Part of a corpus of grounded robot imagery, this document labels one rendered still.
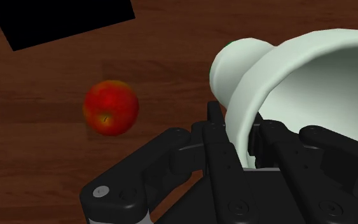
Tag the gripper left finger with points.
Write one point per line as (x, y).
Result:
(126, 176)

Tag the red apple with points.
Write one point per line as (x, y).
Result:
(110, 107)

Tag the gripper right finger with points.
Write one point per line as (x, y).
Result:
(330, 173)

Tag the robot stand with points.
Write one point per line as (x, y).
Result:
(57, 18)

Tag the pale green footed bowl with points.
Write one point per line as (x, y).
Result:
(243, 65)

